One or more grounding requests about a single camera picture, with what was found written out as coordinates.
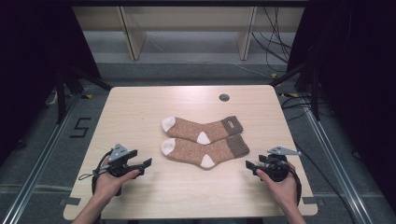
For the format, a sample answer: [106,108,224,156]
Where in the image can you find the pale wooden shelf unit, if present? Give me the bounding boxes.
[72,6,305,62]

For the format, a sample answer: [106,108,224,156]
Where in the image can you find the black curtain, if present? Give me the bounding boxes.
[0,0,102,166]
[286,0,396,216]

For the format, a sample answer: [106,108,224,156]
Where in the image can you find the thin white cable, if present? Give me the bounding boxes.
[146,36,273,79]

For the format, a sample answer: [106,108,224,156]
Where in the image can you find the metal floor rail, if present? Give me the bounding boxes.
[0,92,79,224]
[303,102,375,224]

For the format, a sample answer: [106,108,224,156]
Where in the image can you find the right hand-held gripper cable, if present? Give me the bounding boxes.
[288,167,303,206]

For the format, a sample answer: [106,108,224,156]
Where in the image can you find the black floor cable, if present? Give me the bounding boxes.
[293,142,357,224]

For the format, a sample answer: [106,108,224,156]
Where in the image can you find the black metal stand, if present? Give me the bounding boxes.
[269,59,321,121]
[55,63,114,125]

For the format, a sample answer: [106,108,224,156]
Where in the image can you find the person's right hand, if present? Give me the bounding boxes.
[256,164,299,209]

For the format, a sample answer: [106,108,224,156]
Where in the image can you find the brown sock with label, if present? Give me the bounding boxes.
[161,115,244,146]

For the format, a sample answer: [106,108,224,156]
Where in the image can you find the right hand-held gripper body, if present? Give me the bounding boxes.
[258,147,303,183]

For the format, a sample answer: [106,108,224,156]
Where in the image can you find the black tape patch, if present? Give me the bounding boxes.
[59,196,81,207]
[302,196,325,207]

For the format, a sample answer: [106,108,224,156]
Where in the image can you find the black looped cables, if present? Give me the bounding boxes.
[280,94,313,122]

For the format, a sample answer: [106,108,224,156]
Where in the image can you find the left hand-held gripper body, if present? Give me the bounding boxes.
[106,143,139,178]

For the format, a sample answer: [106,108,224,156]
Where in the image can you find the person's left hand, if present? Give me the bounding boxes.
[92,160,140,203]

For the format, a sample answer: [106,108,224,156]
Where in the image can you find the bundle of black cables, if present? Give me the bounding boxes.
[251,7,293,64]

